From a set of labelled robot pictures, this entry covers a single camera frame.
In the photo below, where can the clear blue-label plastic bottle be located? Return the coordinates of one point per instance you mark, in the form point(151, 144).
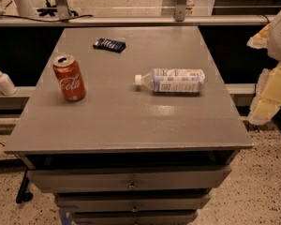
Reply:
point(172, 80)

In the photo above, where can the grey drawer cabinet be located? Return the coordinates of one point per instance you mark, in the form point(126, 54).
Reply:
point(120, 125)

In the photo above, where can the dark blue snack packet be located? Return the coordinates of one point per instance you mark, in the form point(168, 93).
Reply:
point(109, 45)

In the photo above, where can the middle grey drawer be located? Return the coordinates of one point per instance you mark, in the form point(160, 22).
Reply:
point(133, 202)

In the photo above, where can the top grey drawer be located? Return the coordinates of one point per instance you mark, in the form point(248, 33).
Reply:
point(129, 179)

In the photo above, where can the right grey metal post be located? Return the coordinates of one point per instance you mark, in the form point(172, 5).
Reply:
point(180, 10)

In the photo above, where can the grey drawer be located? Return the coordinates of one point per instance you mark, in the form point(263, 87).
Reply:
point(133, 202)
point(182, 217)
point(129, 179)

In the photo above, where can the bottom grey drawer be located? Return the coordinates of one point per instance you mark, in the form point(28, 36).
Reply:
point(182, 217)

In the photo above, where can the white pump dispenser bottle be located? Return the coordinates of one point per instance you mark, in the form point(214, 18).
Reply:
point(7, 87)

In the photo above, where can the red Coca-Cola can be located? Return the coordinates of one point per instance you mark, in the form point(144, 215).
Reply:
point(68, 75)

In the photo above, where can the grey metal post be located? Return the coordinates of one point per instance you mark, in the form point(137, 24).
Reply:
point(180, 10)
point(63, 9)

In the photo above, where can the left grey metal post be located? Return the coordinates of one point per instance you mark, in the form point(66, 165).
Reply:
point(63, 9)

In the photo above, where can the black caster wheel leg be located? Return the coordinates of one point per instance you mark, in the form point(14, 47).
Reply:
point(23, 195)

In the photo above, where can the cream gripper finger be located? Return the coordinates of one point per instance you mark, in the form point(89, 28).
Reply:
point(260, 39)
point(267, 101)

